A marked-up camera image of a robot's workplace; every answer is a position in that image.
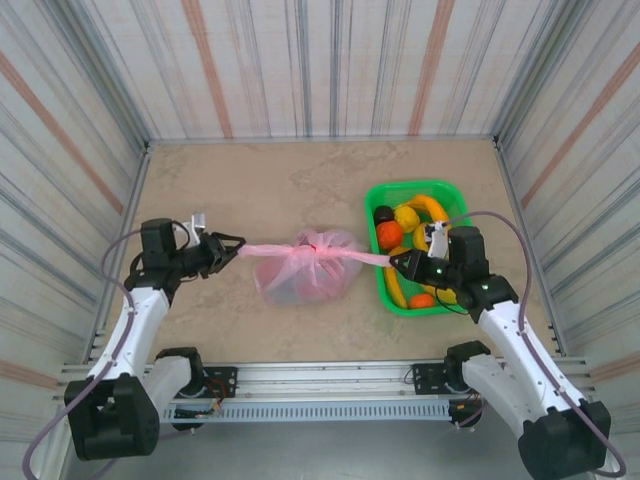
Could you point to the green plastic basket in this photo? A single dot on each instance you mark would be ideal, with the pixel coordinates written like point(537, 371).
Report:
point(452, 210)

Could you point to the small black fake fruit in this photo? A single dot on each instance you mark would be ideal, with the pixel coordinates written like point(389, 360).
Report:
point(384, 214)

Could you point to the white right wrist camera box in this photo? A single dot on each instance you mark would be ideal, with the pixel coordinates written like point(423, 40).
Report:
point(438, 240)

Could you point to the small fake orange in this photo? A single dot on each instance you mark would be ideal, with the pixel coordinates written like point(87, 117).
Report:
point(422, 301)

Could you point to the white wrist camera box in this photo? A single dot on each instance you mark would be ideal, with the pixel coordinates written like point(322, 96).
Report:
point(198, 227)
point(438, 240)

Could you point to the aluminium enclosure frame bar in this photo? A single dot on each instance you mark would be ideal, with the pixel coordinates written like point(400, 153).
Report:
point(506, 165)
point(300, 140)
point(136, 187)

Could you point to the long yellow fake banana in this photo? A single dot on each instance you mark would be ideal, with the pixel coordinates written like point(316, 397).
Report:
point(421, 237)

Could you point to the large fake orange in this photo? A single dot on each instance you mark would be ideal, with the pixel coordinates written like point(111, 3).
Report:
point(390, 235)

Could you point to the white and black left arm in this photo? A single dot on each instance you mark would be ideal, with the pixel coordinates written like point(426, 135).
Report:
point(135, 330)

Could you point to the yellow wrinkled round fake fruit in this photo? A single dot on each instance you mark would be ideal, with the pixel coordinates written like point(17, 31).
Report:
point(406, 218)

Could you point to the plump yellow fake fruit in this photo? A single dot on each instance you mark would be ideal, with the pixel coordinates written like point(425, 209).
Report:
point(447, 296)

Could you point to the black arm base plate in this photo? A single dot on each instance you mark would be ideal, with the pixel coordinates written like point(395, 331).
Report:
point(425, 377)
point(225, 380)

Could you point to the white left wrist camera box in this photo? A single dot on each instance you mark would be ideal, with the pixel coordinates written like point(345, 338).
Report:
point(198, 227)

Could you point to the pink printed plastic bag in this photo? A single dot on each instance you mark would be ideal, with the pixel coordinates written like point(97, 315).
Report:
point(310, 280)

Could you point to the aluminium mounting rail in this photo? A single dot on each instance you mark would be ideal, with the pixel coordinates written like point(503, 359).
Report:
point(325, 380)

